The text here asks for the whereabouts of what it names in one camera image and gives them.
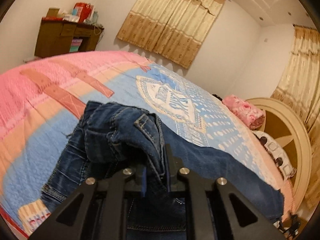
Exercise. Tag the white patterned pillow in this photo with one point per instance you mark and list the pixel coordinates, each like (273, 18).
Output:
(277, 154)

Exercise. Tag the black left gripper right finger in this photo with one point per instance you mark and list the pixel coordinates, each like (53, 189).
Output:
(215, 209)

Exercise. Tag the pink and blue bedspread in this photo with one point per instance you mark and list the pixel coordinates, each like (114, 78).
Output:
(42, 101)

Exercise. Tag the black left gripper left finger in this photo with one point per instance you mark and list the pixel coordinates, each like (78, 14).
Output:
(97, 209)

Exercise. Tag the beige corner curtain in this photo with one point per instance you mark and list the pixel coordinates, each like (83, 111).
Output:
(299, 89)

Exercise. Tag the beige window curtain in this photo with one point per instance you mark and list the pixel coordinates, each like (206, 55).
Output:
(174, 29)

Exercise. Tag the dark blue denim jeans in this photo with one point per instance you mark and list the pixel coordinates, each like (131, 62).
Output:
(111, 137)

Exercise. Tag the stacked colourful books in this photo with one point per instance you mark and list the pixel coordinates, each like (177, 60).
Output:
(75, 45)

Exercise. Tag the cream round wooden headboard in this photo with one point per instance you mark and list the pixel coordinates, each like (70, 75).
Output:
(285, 126)

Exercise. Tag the dark brown wooden cabinet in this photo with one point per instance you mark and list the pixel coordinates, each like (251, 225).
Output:
(55, 37)

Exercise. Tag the red gift bag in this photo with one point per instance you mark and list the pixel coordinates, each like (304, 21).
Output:
(83, 11)

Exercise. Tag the pink floral rolled blanket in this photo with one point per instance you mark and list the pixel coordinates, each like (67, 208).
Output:
(249, 114)

